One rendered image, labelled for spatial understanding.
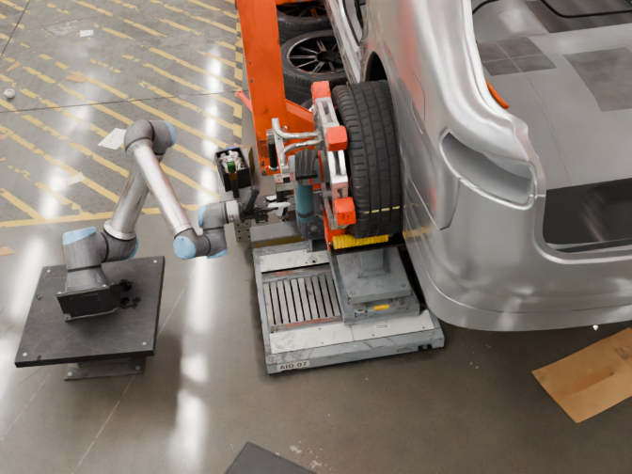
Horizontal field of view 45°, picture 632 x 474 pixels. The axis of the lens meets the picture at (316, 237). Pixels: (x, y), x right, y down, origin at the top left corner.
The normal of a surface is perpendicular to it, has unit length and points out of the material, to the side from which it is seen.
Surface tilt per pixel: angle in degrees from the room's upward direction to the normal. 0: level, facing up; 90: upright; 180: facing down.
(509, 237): 89
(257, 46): 90
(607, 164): 20
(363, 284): 0
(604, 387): 1
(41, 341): 0
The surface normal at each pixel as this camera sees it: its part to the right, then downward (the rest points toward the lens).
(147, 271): -0.06, -0.74
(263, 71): 0.15, 0.66
